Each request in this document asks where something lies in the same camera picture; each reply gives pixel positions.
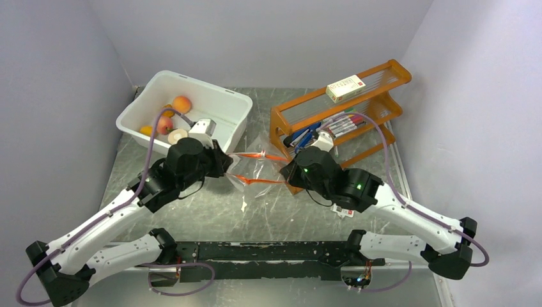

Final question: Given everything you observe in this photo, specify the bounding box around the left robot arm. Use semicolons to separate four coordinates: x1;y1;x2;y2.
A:
24;138;233;306

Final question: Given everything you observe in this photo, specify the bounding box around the red peach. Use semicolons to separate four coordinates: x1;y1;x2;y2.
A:
156;116;174;135

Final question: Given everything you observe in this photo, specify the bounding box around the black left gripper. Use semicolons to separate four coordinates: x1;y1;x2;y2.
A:
179;138;233;191

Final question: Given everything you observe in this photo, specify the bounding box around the orange peach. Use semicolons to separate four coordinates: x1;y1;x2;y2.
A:
171;96;192;114

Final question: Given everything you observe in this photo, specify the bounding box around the white red carton box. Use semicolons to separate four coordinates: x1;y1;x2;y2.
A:
325;75;366;104

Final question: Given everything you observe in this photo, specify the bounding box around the white plastic bin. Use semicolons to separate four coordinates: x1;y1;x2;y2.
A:
116;70;253;153

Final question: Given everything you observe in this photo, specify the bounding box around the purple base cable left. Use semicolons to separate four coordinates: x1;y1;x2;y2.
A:
146;262;216;297

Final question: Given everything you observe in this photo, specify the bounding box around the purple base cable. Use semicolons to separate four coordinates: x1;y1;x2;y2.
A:
347;260;414;294
146;262;216;297

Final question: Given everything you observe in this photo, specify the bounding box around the orange wooden shelf rack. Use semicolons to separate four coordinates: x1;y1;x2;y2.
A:
268;59;412;196

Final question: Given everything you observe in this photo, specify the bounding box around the blue stapler tool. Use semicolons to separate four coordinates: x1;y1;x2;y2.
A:
283;122;321;154

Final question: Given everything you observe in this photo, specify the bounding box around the yellow orange fruit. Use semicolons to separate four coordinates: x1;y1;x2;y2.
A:
139;125;156;137

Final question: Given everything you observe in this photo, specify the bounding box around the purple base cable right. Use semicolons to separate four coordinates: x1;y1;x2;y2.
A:
347;260;414;294

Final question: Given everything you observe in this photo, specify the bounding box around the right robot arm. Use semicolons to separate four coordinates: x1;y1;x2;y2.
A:
280;146;477;280

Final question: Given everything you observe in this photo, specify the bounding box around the dark orange fruit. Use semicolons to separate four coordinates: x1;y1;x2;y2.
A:
162;104;175;118

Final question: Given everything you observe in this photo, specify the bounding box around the white paper card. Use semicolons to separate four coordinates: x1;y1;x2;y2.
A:
331;205;354;218

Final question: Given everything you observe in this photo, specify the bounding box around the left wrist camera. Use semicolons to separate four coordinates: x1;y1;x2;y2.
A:
188;118;216;138

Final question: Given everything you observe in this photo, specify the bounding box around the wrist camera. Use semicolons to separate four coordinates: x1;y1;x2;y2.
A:
311;130;334;152
188;118;216;138

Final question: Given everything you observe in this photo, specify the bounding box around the clear zip top bag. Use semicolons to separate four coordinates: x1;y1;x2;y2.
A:
226;134;290;203

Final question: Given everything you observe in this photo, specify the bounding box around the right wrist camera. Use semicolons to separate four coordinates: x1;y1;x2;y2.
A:
311;130;334;152

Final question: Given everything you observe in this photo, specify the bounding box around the coloured marker pens set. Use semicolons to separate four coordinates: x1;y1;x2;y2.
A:
321;112;365;138

